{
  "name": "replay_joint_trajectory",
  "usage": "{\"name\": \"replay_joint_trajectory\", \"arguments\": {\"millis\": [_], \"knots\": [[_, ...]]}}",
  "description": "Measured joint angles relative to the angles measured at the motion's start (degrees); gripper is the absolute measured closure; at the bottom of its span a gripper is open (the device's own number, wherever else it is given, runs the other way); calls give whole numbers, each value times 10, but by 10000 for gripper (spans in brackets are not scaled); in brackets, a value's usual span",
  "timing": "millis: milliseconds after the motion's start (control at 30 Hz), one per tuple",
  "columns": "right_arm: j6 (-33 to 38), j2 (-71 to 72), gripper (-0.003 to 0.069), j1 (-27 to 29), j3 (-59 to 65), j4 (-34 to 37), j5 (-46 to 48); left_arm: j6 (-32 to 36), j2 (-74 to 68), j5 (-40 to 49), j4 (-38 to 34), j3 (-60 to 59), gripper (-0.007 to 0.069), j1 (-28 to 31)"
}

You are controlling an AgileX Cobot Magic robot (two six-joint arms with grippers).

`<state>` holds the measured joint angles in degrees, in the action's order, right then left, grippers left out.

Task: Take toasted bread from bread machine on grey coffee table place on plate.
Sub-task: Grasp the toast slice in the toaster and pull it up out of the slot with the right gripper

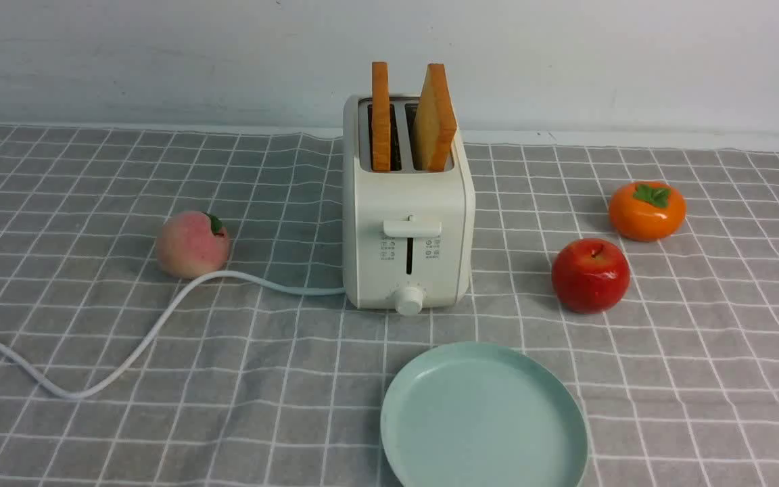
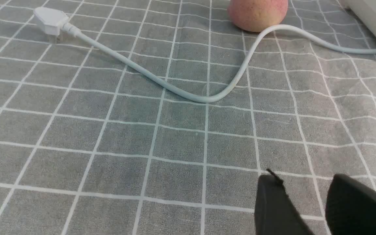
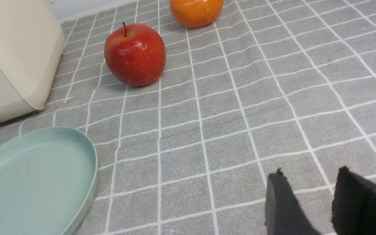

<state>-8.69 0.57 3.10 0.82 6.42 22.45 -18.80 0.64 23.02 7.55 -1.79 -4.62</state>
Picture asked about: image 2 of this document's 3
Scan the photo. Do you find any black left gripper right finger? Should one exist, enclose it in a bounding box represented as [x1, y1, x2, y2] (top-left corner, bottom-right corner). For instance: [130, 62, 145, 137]
[325, 174, 376, 235]

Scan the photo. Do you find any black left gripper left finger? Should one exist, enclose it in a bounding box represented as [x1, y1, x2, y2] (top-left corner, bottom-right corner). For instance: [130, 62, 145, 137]
[255, 169, 313, 235]

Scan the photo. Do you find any pink peach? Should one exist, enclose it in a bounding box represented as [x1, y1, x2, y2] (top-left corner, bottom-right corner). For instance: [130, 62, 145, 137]
[227, 0, 289, 33]

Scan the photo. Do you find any grey checked tablecloth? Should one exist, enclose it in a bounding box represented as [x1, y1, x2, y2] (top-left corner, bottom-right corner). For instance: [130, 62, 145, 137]
[0, 0, 376, 235]

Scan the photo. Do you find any white power cable with plug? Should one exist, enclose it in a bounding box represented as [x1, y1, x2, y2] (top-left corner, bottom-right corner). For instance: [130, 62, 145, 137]
[33, 7, 376, 104]

